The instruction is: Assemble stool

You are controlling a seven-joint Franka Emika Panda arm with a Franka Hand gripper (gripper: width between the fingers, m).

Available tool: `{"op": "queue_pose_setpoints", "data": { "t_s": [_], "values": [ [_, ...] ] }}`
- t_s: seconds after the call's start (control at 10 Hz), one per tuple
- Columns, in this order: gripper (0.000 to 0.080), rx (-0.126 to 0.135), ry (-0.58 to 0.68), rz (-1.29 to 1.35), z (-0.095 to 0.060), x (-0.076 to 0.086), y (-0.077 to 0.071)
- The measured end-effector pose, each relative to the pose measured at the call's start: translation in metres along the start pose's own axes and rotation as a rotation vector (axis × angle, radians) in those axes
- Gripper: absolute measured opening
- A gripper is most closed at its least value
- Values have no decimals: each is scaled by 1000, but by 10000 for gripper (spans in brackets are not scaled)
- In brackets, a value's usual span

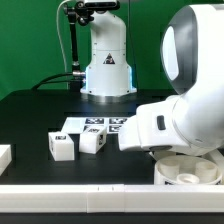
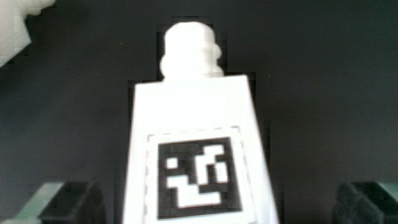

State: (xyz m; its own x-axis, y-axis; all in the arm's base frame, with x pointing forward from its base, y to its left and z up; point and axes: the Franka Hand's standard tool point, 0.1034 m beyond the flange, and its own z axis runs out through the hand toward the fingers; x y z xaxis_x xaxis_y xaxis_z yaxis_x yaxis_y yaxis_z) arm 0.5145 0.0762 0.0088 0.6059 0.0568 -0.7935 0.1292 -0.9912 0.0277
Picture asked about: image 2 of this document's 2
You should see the white round stool seat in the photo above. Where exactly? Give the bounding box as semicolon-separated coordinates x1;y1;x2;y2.
0;0;55;67

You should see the white stool leg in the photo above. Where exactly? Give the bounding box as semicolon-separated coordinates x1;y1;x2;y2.
123;22;279;224

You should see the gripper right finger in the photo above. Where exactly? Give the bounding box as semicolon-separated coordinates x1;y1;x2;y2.
334;182;398;224

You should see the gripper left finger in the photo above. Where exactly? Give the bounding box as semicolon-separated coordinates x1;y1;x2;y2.
13;182;107;224

